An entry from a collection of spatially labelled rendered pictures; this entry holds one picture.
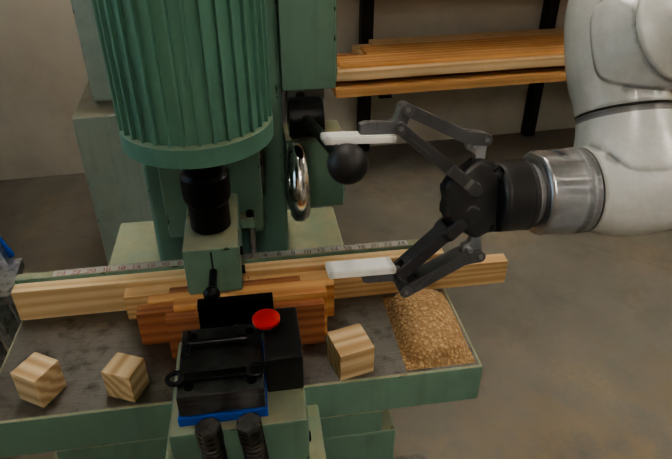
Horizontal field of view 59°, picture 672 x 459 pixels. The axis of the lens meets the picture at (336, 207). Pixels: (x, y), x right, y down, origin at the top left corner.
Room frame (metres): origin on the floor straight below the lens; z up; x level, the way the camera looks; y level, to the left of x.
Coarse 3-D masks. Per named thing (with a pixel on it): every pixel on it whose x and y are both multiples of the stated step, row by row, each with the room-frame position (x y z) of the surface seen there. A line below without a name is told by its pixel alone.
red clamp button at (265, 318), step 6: (258, 312) 0.49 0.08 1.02; (264, 312) 0.49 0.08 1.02; (270, 312) 0.49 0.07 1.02; (276, 312) 0.49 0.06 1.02; (252, 318) 0.48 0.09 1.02; (258, 318) 0.48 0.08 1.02; (264, 318) 0.48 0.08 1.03; (270, 318) 0.48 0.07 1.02; (276, 318) 0.48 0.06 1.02; (258, 324) 0.47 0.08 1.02; (264, 324) 0.47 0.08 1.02; (270, 324) 0.47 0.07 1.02; (276, 324) 0.47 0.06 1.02
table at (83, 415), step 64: (64, 320) 0.61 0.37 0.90; (128, 320) 0.61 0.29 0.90; (384, 320) 0.61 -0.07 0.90; (0, 384) 0.50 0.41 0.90; (320, 384) 0.50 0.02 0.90; (384, 384) 0.51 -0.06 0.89; (448, 384) 0.52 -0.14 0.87; (0, 448) 0.44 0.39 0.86; (64, 448) 0.45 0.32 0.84; (320, 448) 0.43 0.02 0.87
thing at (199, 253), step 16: (192, 240) 0.61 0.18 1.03; (208, 240) 0.61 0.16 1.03; (224, 240) 0.61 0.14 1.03; (240, 240) 0.66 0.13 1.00; (192, 256) 0.59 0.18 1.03; (208, 256) 0.59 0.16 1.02; (224, 256) 0.59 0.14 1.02; (240, 256) 0.61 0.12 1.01; (192, 272) 0.59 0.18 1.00; (208, 272) 0.59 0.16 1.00; (224, 272) 0.59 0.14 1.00; (240, 272) 0.60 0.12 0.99; (192, 288) 0.59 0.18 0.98; (224, 288) 0.59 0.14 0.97; (240, 288) 0.60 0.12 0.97
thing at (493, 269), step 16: (496, 256) 0.71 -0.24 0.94; (304, 272) 0.67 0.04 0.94; (320, 272) 0.67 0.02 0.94; (464, 272) 0.69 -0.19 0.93; (480, 272) 0.69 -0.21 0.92; (496, 272) 0.69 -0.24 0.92; (128, 288) 0.63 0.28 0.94; (144, 288) 0.63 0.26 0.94; (160, 288) 0.63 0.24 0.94; (336, 288) 0.66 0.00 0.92; (352, 288) 0.66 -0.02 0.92; (368, 288) 0.66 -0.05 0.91; (384, 288) 0.67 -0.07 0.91; (432, 288) 0.68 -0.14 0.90; (128, 304) 0.61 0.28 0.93; (144, 304) 0.62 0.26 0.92
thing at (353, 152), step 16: (304, 96) 0.86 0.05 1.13; (288, 112) 0.78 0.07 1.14; (304, 112) 0.78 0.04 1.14; (320, 112) 0.78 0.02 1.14; (288, 128) 0.80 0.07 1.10; (304, 128) 0.77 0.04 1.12; (320, 128) 0.62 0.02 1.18; (336, 144) 0.51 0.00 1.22; (352, 144) 0.44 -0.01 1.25; (336, 160) 0.43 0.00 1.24; (352, 160) 0.43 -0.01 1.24; (336, 176) 0.43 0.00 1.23; (352, 176) 0.43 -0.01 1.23
